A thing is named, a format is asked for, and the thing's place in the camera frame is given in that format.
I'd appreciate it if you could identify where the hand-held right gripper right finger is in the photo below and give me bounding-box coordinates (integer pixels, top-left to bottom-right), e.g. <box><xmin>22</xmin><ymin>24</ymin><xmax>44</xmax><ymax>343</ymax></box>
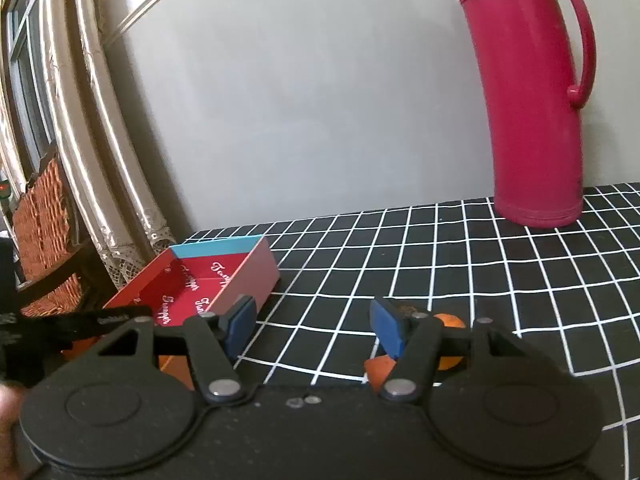
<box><xmin>369</xmin><ymin>296</ymin><xmax>568</xmax><ymax>404</ymax></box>

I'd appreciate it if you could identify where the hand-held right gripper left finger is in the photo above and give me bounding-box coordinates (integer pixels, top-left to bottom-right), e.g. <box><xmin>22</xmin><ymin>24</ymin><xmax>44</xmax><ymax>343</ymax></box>
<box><xmin>97</xmin><ymin>294</ymin><xmax>257</xmax><ymax>406</ymax></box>

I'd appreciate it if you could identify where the colourful cardboard box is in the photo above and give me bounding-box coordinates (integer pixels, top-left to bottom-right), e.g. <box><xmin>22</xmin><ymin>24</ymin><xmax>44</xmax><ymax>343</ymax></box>
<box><xmin>61</xmin><ymin>234</ymin><xmax>281</xmax><ymax>392</ymax></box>

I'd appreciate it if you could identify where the person's left hand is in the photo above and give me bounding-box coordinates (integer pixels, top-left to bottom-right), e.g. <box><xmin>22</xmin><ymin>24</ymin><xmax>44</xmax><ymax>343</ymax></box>
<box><xmin>0</xmin><ymin>385</ymin><xmax>26</xmax><ymax>480</ymax></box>

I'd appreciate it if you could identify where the woven wicker chair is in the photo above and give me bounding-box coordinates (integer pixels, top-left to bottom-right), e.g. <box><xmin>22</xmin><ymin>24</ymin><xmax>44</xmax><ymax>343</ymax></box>
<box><xmin>10</xmin><ymin>142</ymin><xmax>103</xmax><ymax>322</ymax></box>

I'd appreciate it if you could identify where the black white grid tablecloth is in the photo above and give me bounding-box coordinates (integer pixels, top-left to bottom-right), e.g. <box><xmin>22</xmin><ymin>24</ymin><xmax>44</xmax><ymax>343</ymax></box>
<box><xmin>60</xmin><ymin>182</ymin><xmax>640</xmax><ymax>480</ymax></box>

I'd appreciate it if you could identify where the beige lace curtain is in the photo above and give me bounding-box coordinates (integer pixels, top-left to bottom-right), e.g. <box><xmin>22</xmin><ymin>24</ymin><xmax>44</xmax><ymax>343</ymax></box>
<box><xmin>0</xmin><ymin>0</ymin><xmax>177</xmax><ymax>292</ymax></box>

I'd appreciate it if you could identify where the window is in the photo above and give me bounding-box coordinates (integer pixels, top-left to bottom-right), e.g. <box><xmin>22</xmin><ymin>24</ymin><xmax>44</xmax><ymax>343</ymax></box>
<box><xmin>0</xmin><ymin>0</ymin><xmax>57</xmax><ymax>173</ymax></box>

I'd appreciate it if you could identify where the red thermos jug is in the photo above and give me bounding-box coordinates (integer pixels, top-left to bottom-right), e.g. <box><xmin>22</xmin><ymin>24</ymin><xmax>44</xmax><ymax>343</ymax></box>
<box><xmin>457</xmin><ymin>0</ymin><xmax>597</xmax><ymax>229</ymax></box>

